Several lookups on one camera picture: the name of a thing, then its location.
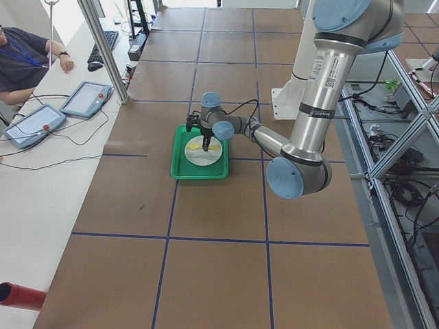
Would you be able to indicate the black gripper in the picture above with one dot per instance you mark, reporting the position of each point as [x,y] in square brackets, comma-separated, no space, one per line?
[206,132]

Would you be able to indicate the yellow plastic spoon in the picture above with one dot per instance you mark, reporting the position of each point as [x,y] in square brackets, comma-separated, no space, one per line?
[193,146]

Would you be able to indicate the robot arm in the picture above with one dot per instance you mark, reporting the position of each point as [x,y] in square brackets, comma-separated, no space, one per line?
[344,30]

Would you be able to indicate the white round plate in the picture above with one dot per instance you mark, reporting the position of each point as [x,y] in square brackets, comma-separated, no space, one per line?
[195,154]

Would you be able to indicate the green plastic tray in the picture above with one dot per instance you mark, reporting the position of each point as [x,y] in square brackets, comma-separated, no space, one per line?
[182,169]

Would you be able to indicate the far blue teach pendant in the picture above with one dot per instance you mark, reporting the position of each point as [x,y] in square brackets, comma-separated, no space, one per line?
[86,99]

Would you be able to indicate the blue teach pendant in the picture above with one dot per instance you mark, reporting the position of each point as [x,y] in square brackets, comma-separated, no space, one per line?
[33,128]
[86,99]

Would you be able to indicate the black computer mouse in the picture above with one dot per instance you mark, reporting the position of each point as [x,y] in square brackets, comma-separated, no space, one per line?
[93,66]

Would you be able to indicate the near blue teach pendant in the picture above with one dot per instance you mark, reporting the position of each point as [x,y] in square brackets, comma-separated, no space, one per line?
[33,128]

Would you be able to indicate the seated person dark shirt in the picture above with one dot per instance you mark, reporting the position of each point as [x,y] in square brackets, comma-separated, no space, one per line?
[25,61]

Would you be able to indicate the red cylinder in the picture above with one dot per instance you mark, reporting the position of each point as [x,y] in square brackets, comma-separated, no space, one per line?
[18,296]

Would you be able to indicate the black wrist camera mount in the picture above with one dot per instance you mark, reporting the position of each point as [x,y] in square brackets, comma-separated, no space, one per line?
[193,121]

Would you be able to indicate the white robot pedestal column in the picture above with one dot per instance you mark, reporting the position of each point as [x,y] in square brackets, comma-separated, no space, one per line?
[286,100]

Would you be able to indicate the aluminium frame post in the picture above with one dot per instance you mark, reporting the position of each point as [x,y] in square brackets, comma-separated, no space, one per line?
[93,22]

